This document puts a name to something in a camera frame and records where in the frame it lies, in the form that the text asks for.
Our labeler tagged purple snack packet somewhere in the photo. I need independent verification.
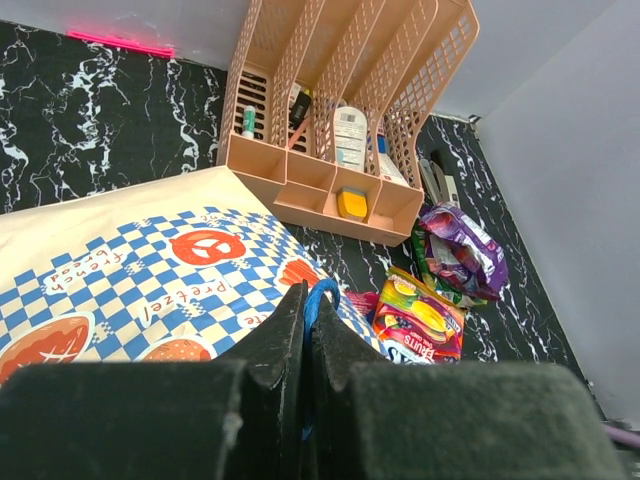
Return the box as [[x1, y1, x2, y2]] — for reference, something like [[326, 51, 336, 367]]
[[416, 202, 509, 302]]

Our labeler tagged white label bottle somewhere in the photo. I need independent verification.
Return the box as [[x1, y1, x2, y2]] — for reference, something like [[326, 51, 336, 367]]
[[333, 106, 368, 172]]

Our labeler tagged green snack packet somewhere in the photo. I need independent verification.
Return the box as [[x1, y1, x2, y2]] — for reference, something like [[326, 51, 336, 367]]
[[411, 222, 488, 310]]

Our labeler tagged checkered paper bag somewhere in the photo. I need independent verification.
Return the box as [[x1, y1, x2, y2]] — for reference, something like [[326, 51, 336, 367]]
[[0, 165, 391, 386]]

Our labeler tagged pink snack packet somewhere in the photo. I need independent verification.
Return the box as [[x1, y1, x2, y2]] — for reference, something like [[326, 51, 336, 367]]
[[345, 290, 380, 317]]

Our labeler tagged black grey stapler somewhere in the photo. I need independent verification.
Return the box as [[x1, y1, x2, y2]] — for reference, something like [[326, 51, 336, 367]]
[[418, 150, 460, 208]]

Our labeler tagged peach desk organizer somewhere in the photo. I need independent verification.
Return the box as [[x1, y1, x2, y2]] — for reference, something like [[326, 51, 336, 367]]
[[218, 0, 479, 246]]

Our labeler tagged green white glue stick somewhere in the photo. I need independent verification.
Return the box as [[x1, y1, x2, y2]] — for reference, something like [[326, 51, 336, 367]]
[[241, 105, 256, 139]]

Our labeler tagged white small box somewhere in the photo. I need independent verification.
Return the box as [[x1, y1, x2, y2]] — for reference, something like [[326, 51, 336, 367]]
[[378, 153, 409, 187]]

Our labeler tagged orange snack packet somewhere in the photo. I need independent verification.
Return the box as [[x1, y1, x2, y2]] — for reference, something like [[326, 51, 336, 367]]
[[376, 267, 465, 365]]

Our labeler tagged red pen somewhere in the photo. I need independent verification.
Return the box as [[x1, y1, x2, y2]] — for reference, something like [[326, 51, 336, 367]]
[[287, 115, 311, 149]]

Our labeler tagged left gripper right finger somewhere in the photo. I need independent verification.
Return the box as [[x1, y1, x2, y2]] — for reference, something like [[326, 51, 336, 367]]
[[309, 294, 627, 479]]

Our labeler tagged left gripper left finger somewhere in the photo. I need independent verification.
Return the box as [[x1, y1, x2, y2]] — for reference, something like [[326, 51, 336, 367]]
[[1, 283, 307, 479]]

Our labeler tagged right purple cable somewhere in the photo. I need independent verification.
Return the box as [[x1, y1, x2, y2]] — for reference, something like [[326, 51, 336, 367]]
[[602, 423, 640, 450]]

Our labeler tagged colourful candy packet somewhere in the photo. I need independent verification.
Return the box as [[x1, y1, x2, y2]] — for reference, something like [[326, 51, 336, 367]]
[[367, 310, 401, 364]]

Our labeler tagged pink marker strip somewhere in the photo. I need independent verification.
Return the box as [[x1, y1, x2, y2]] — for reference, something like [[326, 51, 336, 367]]
[[66, 30, 175, 59]]

